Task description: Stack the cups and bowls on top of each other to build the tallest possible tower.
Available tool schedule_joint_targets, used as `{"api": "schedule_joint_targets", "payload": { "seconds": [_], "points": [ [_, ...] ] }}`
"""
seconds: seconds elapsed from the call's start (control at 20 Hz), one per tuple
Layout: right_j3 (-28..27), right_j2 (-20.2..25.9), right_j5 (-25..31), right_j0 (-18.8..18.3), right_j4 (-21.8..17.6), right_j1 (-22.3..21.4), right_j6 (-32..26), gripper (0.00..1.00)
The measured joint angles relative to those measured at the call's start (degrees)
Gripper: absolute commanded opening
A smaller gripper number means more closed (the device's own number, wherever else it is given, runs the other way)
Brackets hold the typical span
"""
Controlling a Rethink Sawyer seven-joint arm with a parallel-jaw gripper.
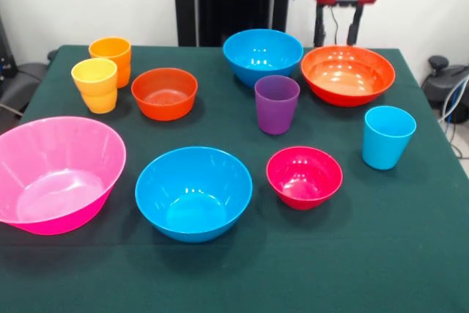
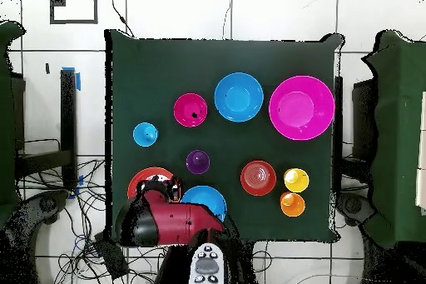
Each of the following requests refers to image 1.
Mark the small orange-red plastic bowl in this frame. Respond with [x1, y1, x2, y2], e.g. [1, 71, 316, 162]
[130, 67, 199, 122]

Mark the blue and white cable bundle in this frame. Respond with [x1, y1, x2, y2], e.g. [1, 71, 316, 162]
[437, 75, 469, 162]

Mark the blue plastic bowl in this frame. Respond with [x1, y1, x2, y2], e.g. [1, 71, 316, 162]
[134, 146, 254, 243]
[222, 29, 304, 88]

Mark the orange plastic cup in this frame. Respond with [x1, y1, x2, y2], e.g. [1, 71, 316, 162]
[88, 36, 132, 89]

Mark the light blue plastic cup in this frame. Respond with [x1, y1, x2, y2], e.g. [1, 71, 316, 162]
[362, 106, 417, 171]

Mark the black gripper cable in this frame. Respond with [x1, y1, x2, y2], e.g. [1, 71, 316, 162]
[330, 4, 339, 45]

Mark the small crimson plastic bowl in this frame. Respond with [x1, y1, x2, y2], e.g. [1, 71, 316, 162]
[265, 146, 344, 211]

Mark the large pink plastic bowl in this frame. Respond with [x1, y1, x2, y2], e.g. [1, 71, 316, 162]
[0, 116, 128, 236]

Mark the dark green tablecloth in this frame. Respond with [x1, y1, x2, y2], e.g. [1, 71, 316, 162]
[0, 44, 469, 313]

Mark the large orange-red plastic bowl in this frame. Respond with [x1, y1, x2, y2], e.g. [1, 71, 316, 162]
[300, 45, 396, 108]

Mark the black equipment box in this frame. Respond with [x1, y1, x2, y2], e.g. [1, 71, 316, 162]
[0, 15, 16, 79]

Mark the yellow plastic cup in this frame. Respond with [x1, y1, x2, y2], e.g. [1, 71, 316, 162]
[70, 57, 119, 114]

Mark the purple plastic cup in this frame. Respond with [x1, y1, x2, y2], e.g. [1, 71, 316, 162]
[254, 75, 301, 136]

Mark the black stand base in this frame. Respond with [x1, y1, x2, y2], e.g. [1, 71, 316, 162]
[421, 55, 469, 124]
[0, 50, 58, 116]

